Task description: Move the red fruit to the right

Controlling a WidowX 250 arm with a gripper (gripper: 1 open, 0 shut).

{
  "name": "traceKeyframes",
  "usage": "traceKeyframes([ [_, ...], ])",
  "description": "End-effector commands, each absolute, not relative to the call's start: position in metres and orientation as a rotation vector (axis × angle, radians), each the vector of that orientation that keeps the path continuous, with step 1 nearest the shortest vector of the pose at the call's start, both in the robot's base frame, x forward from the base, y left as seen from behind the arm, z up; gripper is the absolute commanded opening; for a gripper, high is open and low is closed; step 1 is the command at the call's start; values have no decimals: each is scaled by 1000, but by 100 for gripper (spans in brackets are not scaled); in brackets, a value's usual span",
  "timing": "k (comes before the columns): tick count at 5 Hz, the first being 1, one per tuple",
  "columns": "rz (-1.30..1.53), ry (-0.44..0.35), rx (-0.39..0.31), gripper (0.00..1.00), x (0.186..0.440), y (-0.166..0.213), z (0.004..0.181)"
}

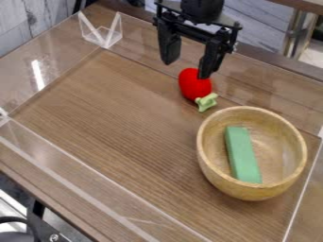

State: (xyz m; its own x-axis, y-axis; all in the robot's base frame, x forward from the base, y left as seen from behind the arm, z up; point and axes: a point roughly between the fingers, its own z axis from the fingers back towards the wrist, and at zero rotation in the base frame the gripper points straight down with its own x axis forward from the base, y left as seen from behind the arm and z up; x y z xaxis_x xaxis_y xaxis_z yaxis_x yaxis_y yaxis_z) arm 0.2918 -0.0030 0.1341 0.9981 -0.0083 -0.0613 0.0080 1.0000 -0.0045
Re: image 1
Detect clear acrylic tray wall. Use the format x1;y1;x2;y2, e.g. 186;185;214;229
0;108;210;242

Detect clear acrylic corner bracket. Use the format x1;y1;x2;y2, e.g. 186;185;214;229
77;11;122;49

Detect metal leg in background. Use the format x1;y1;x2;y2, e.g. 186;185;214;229
282;9;318;60

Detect red plush strawberry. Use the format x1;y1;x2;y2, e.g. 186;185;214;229
177;68;218;112

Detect green rectangular block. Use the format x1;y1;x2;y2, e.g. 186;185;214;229
224;127;262;183

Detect wooden bowl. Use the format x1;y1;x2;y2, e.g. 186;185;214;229
196;106;308;201

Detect black table frame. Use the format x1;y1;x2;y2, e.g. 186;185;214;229
0;199;73;242

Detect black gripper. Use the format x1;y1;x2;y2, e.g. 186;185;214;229
153;0;242;79

